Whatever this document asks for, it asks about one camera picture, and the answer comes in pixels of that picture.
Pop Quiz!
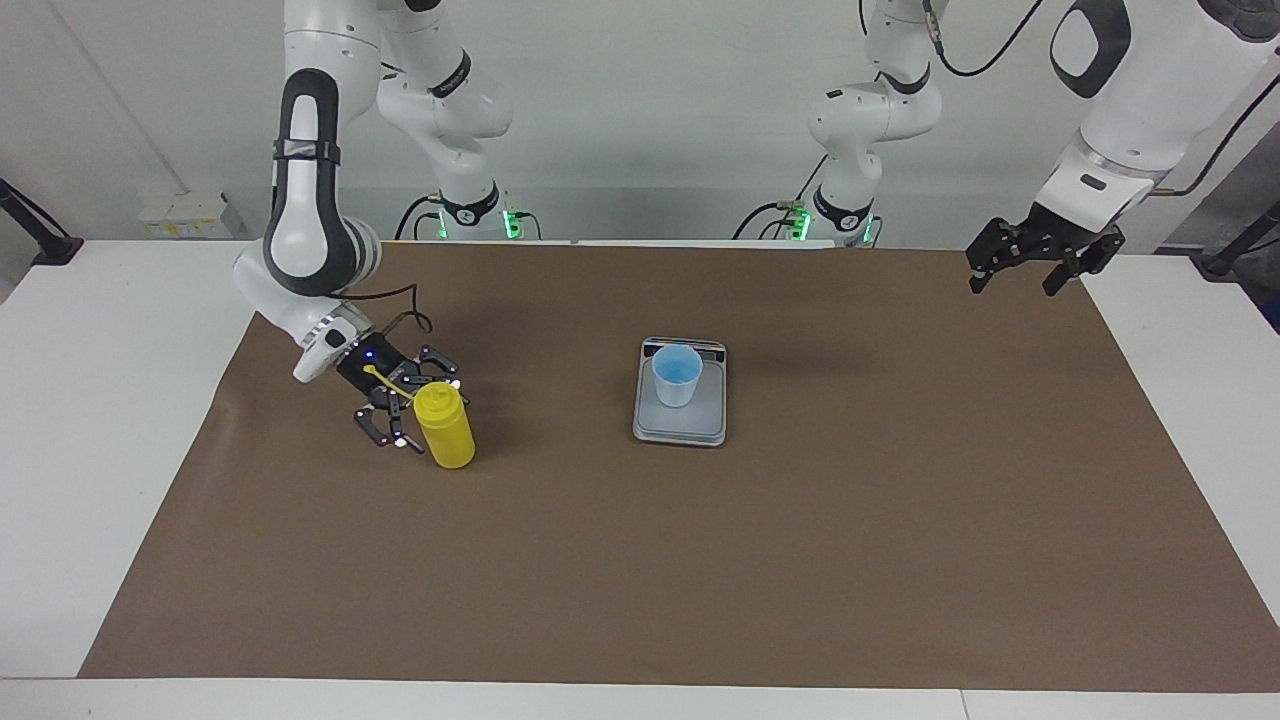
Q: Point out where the light blue plastic cup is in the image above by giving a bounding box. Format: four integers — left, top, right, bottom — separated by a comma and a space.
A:
651, 344, 704, 409

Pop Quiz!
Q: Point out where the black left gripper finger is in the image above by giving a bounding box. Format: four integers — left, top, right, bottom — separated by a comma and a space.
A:
1042, 223, 1127, 297
965, 214, 1030, 294

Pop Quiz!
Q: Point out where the black clamp stand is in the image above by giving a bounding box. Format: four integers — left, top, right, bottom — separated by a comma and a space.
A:
1190, 200, 1280, 278
0, 178, 84, 267

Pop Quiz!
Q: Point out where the white wall outlet box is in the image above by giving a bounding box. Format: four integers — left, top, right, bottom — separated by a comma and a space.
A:
138, 190, 233, 239

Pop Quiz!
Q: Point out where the black right base cable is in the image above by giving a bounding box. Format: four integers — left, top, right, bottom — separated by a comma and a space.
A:
395, 193, 446, 241

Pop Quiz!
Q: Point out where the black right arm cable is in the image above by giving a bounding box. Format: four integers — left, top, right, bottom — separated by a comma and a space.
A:
340, 282, 434, 337

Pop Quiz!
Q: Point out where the brown paper table mat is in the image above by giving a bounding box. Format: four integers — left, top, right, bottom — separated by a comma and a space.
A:
78, 240, 1280, 693

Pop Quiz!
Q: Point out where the yellow squeeze bottle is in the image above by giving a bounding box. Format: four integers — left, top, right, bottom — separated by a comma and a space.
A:
363, 365, 477, 470

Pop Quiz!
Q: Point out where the black left base cable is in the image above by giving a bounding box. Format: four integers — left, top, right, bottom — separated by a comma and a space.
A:
733, 155, 831, 241

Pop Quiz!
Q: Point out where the silver digital kitchen scale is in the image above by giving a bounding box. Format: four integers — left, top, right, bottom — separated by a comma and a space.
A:
632, 337, 728, 448

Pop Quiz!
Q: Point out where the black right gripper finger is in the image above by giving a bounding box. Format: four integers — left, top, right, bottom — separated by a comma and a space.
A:
409, 344, 462, 387
354, 391, 424, 452

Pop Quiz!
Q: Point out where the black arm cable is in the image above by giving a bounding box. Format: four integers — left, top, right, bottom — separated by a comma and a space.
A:
340, 282, 434, 337
918, 0, 1279, 196

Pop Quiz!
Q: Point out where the black base cable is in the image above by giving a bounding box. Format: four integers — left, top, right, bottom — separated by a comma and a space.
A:
395, 193, 446, 241
733, 155, 831, 241

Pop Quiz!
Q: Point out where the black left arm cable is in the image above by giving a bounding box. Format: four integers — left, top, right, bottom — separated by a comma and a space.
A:
918, 0, 1279, 196

